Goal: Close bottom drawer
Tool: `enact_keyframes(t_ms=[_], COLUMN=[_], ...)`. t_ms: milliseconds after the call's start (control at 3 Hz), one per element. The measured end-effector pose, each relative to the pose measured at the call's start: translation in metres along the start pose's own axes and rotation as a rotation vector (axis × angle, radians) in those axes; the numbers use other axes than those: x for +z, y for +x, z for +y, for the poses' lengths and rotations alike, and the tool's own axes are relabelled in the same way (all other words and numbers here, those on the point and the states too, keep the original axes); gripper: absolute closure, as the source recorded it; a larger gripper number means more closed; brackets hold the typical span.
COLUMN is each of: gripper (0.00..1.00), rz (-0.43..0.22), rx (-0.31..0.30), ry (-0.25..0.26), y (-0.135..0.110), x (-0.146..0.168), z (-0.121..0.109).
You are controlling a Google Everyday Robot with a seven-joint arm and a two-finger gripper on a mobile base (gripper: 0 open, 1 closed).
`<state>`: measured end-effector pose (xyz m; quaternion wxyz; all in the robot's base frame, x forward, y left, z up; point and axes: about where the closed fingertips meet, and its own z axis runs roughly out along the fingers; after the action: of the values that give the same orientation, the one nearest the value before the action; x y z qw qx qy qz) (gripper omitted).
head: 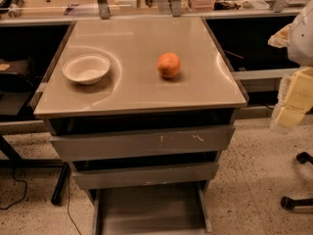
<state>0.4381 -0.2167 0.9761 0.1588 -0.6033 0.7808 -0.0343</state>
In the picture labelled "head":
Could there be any grey bottom drawer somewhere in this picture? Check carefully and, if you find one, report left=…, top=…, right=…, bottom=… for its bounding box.
left=92, top=182, right=212, bottom=235

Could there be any grey drawer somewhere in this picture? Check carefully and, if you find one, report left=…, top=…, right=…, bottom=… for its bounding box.
left=51, top=124, right=235, bottom=162
left=92, top=182, right=212, bottom=235
left=72, top=163, right=219, bottom=189

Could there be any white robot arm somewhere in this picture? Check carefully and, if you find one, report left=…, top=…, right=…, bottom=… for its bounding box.
left=268, top=0, right=313, bottom=134

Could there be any grey drawer cabinet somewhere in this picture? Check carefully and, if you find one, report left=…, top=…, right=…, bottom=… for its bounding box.
left=29, top=16, right=250, bottom=235

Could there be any grey top drawer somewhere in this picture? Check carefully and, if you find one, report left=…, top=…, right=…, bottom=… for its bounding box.
left=51, top=124, right=235, bottom=162

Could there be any grey middle drawer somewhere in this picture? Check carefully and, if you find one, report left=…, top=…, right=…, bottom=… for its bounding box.
left=72, top=163, right=219, bottom=189

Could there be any black office chair base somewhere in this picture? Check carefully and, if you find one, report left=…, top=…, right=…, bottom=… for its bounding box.
left=281, top=152, right=313, bottom=211

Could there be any orange fruit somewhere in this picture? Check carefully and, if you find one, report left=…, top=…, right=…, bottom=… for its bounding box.
left=156, top=53, right=181, bottom=78

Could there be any white paper bowl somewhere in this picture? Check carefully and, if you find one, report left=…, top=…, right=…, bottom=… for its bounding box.
left=63, top=54, right=111, bottom=85

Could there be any black table leg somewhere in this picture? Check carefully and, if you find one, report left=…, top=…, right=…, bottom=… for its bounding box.
left=51, top=163, right=69, bottom=206

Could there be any dark box with label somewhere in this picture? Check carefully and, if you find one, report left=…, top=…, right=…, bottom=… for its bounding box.
left=0, top=60, right=33, bottom=92

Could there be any metal frame post left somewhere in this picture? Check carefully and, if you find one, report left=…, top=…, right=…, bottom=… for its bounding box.
left=97, top=0, right=110, bottom=20

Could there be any black floor cable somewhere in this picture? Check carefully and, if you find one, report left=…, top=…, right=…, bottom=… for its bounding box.
left=0, top=166, right=29, bottom=212

